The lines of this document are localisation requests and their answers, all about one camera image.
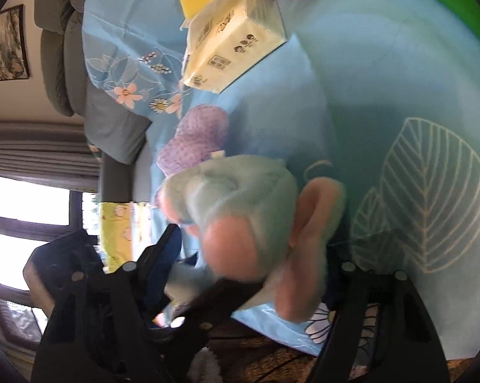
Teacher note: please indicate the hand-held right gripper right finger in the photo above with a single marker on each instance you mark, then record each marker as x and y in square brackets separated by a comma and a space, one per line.
[345, 287]

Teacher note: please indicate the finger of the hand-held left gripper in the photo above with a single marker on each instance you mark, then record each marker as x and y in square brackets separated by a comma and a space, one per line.
[220, 299]

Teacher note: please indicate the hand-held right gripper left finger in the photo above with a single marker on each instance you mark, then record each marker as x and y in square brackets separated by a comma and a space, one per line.
[164, 263]

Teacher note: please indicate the pale blue pink plush toy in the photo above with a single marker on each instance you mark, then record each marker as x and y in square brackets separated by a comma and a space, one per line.
[240, 191]

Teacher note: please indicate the purple cloth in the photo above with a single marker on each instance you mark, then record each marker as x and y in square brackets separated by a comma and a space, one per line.
[196, 135]

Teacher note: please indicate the white tissue box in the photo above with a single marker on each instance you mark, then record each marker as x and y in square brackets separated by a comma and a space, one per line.
[232, 48]

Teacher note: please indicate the window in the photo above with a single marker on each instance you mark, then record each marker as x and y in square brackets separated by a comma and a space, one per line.
[24, 203]

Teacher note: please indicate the grey sofa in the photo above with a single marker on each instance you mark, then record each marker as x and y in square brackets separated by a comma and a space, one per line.
[116, 179]

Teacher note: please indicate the grey curtain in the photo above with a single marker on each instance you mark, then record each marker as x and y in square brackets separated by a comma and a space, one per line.
[36, 147]

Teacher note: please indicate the grey striped pillow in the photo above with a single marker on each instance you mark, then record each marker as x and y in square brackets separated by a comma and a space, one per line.
[116, 127]

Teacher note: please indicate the framed wall picture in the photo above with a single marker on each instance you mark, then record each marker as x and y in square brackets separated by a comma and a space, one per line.
[4, 48]

